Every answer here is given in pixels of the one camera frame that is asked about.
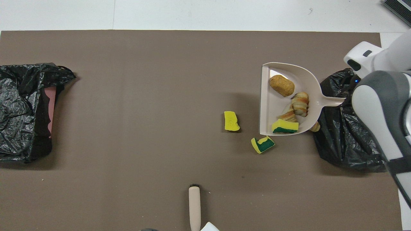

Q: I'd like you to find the plain yellow sponge piece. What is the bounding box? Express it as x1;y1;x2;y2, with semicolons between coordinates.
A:
224;111;240;132

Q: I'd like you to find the brown table mat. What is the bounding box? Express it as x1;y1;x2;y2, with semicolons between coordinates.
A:
0;30;403;231

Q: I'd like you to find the curled yellow green sponge piece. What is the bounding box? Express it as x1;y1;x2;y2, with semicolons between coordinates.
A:
250;133;276;154

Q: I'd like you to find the brown cracked toy bread roll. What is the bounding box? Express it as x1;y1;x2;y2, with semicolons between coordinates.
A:
269;75;295;98

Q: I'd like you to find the black trash bag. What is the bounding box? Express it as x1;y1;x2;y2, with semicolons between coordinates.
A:
0;63;77;163
313;68;390;173

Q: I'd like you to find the beige plastic dustpan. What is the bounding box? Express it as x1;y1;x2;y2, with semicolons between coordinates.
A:
259;62;347;136

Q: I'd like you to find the pink bin box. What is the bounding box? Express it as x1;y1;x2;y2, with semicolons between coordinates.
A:
43;87;57;139

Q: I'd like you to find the pale yellow toy pastry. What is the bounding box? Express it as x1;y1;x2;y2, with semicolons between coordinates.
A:
277;107;299;124

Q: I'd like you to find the dark ribbed grille device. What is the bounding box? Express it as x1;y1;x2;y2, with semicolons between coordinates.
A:
382;0;411;28

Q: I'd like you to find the beige brush with black bristles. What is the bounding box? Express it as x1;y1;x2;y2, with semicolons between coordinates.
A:
188;184;201;231

